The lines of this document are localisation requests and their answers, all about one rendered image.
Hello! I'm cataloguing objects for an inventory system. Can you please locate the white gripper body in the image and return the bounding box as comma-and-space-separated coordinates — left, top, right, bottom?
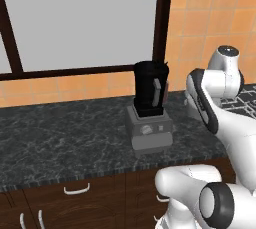
184, 92, 203, 121

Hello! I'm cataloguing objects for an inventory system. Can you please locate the white drawer handle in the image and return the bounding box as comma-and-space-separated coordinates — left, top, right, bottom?
155, 194, 171, 204
153, 215, 165, 225
62, 182, 92, 196

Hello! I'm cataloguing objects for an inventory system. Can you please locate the white cupboard door handle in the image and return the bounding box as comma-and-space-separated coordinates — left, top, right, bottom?
37, 209, 46, 229
19, 212, 28, 229

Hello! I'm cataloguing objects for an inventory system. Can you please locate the dark wood drawer front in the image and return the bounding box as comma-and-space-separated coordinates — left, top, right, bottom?
125, 167, 161, 209
125, 202, 168, 229
21, 172, 127, 209

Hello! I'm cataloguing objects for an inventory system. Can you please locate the black hob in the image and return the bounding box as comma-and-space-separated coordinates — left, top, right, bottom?
219, 84, 256, 120

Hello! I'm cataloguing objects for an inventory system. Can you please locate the dark wood cupboard door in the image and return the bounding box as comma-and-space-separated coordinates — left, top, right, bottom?
0, 189, 34, 229
30, 201, 127, 229

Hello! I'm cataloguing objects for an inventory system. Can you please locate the dark brown framed window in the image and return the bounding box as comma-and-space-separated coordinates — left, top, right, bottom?
0, 0, 175, 82

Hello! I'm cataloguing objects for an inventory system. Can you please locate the black and grey blender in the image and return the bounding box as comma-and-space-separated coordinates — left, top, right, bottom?
125, 60, 175, 156

